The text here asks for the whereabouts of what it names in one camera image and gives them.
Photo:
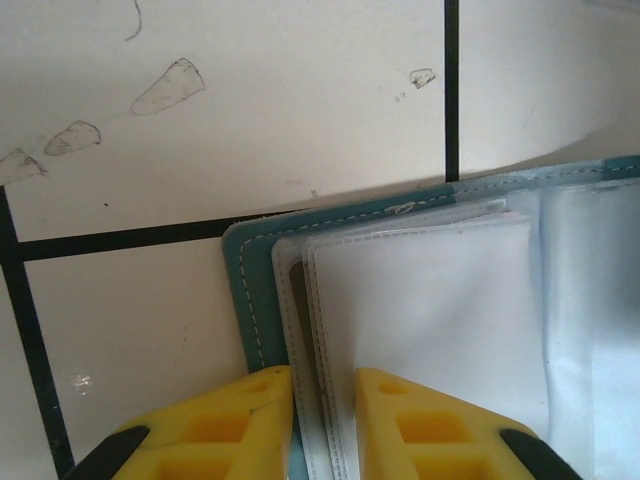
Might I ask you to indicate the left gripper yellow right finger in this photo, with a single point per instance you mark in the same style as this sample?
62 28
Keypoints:
430 430

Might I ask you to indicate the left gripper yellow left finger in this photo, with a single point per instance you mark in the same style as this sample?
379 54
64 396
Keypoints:
220 430

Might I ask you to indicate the teal leather card holder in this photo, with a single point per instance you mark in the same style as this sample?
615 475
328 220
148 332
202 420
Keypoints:
430 310

